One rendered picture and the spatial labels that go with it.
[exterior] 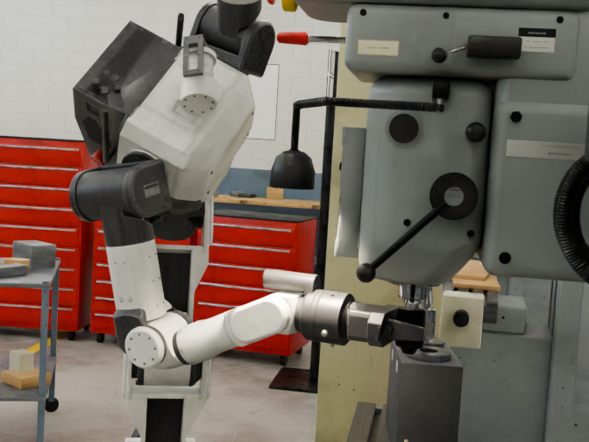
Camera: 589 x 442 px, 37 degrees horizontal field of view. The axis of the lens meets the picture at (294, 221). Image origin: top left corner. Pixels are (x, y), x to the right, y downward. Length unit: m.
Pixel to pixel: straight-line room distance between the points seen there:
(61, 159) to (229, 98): 4.86
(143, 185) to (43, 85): 9.90
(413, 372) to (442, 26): 0.70
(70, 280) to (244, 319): 5.12
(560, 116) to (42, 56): 10.41
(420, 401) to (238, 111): 0.66
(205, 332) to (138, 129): 0.40
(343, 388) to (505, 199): 2.04
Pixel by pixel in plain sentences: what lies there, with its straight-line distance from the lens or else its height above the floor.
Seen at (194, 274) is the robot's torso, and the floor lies 1.21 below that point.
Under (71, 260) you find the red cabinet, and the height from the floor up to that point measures 0.59.
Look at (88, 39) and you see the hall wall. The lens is 11.31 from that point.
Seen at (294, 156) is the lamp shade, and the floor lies 1.50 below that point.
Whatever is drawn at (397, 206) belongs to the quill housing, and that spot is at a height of 1.43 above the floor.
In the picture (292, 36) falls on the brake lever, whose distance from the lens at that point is 1.57.
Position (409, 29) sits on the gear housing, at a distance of 1.34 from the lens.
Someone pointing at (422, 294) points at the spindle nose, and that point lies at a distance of 1.44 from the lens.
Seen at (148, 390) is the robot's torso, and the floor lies 0.93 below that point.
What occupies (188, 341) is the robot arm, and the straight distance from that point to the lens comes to 1.61.
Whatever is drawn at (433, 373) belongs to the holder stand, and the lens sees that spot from 1.75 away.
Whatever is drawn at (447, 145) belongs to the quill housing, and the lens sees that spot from 1.35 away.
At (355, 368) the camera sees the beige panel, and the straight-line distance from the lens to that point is 3.27.
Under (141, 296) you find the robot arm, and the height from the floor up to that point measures 1.23.
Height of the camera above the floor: 1.52
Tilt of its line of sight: 5 degrees down
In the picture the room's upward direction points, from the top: 3 degrees clockwise
